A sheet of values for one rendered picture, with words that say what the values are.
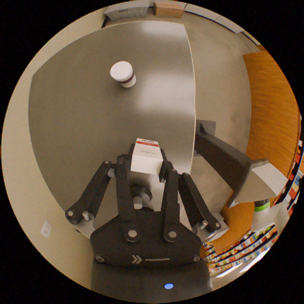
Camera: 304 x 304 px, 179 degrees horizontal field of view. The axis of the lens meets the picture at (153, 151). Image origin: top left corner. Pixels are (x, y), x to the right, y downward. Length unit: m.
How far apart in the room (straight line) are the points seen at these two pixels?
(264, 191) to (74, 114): 0.77
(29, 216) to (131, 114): 0.69
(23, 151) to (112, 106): 0.53
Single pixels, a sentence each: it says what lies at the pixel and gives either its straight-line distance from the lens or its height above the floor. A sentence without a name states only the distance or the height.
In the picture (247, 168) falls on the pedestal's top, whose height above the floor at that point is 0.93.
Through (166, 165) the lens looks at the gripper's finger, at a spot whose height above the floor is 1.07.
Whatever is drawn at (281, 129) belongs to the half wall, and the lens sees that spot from 1.84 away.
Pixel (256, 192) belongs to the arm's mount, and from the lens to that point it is 0.61.
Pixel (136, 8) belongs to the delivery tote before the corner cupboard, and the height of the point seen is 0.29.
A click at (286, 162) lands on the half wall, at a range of 1.83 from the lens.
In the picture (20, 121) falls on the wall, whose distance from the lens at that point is 0.65.
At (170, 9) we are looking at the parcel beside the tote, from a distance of 2.00.
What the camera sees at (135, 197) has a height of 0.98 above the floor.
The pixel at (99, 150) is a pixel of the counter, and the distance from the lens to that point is 0.32.
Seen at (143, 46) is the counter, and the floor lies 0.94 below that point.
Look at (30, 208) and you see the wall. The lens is 0.67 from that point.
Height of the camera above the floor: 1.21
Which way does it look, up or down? 67 degrees down
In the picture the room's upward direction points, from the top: 171 degrees clockwise
